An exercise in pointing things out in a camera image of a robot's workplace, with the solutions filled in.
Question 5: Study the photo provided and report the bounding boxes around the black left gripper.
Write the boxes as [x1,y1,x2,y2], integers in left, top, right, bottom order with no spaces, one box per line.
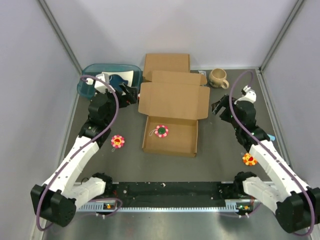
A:
[100,82,139,125]

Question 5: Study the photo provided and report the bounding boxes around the brown cardboard box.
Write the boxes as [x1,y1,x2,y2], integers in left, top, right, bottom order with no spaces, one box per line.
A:
[138,70,210,157]

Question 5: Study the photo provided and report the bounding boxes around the pink flower toy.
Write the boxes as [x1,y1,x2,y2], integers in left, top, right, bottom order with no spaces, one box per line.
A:
[110,134,125,152]
[149,125,169,138]

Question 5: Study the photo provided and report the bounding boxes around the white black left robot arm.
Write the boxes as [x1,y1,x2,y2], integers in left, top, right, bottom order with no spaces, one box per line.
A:
[30,83,139,231]

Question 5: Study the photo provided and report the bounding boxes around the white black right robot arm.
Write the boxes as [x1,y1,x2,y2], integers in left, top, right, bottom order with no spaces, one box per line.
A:
[211,94,320,234]

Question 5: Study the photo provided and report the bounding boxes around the blue toothpaste box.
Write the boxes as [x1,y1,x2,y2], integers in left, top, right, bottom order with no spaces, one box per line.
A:
[198,70,207,76]

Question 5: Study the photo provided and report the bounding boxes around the upper folded cardboard box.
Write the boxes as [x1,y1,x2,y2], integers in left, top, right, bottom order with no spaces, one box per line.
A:
[142,53,190,82]

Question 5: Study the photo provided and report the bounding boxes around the dark blue shoe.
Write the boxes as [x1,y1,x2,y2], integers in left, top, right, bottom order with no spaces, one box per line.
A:
[109,74,129,89]

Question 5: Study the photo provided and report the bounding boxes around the beige ceramic mug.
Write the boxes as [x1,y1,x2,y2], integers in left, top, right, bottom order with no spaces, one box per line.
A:
[209,68,230,90]

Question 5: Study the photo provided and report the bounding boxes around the teal plastic bin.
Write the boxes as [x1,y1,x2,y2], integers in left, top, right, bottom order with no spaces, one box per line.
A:
[76,63,143,99]

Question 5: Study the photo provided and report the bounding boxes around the light blue marker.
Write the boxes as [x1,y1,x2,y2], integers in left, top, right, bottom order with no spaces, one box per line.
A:
[268,134,276,141]

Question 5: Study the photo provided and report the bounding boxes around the orange flower toy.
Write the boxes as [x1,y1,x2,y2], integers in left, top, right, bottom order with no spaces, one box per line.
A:
[242,153,258,166]

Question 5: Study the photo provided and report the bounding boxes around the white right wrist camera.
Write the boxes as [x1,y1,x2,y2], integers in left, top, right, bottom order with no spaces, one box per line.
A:
[235,85,257,104]

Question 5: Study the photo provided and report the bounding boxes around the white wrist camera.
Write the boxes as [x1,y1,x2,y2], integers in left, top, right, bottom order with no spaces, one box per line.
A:
[86,72,112,94]
[235,85,257,104]

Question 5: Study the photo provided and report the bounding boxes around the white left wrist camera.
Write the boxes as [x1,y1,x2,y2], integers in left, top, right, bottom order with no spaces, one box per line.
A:
[86,72,112,94]

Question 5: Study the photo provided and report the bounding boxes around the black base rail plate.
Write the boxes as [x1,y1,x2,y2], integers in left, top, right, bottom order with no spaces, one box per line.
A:
[106,181,240,207]

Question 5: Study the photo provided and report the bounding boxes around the grey slotted cable duct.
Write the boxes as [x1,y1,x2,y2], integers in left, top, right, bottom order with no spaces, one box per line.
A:
[77,200,254,214]

